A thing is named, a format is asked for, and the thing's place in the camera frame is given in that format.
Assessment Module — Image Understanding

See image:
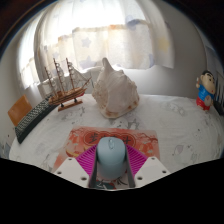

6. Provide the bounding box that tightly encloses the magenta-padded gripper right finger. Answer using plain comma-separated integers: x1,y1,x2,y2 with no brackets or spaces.
125,143,172,189

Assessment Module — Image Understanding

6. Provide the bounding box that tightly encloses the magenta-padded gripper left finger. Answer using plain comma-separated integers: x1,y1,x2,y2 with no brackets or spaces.
53,143,98,189

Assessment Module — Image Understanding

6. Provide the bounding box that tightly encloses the light blue computer mouse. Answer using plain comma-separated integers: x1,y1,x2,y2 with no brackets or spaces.
95,136,128,181

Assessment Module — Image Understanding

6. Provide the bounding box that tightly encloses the white cartoon-print tablecloth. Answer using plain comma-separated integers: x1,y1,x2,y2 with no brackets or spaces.
8,93,224,191

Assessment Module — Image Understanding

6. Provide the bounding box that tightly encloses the black keyboard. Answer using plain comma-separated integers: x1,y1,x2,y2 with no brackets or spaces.
14,94,58,145

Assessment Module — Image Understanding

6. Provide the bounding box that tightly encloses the wooden model sailing ship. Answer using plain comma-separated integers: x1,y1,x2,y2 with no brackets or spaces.
43,57,93,112

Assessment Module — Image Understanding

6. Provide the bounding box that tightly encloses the orange wooden chair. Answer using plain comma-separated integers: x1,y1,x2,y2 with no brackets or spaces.
7,94,33,128

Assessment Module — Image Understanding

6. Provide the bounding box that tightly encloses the large white conch shell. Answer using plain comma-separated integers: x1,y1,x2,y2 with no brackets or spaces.
91,57,140,120

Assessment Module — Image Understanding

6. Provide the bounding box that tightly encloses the cartoon boy clock figurine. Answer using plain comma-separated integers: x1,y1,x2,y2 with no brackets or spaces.
195,69,217,111

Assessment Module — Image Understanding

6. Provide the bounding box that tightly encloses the white star-print curtain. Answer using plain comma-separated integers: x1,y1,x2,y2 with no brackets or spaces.
18,0,176,91

